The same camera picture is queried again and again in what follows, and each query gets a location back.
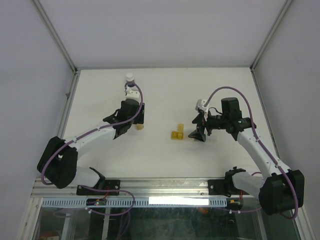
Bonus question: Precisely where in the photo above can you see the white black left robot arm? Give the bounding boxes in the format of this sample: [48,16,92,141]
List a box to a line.
[37,99,145,195]

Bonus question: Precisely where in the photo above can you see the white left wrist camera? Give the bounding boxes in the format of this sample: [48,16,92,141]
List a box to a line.
[124,84,141,102]

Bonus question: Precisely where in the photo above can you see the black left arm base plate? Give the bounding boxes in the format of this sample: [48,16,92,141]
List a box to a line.
[76,179,121,196]

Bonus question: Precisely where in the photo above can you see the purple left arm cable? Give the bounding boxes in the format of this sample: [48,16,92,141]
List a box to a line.
[37,82,145,240]

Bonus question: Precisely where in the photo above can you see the aluminium mounting rail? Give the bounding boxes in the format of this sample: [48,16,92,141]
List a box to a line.
[30,177,223,198]

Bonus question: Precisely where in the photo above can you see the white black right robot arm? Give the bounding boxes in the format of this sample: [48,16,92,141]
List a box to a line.
[188,97,305,216]

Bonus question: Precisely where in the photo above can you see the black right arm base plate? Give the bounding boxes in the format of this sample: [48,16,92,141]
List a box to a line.
[207,179,232,197]

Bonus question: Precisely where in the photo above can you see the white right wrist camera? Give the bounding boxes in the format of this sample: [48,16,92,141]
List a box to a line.
[195,99,209,120]

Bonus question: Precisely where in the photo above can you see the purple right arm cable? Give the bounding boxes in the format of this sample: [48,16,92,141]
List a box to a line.
[203,86,301,221]

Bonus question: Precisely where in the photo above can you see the white slotted cable duct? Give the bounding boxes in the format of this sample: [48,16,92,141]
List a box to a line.
[41,196,227,208]

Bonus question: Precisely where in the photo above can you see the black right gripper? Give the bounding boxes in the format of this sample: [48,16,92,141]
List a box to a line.
[187,110,228,142]

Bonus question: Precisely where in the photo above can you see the clear glass pill bottle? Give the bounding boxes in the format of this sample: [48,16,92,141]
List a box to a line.
[135,123,144,130]

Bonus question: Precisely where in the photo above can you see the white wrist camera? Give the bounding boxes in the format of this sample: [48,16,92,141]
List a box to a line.
[124,84,141,102]
[195,99,209,120]

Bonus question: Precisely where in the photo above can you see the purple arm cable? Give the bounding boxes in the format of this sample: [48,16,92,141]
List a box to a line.
[203,86,301,221]
[37,82,145,240]

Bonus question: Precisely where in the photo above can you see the aluminium cage frame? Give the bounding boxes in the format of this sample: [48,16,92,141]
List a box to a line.
[32,0,320,236]

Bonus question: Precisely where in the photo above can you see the white-capped dark pill bottle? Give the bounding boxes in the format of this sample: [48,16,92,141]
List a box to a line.
[125,72,135,89]

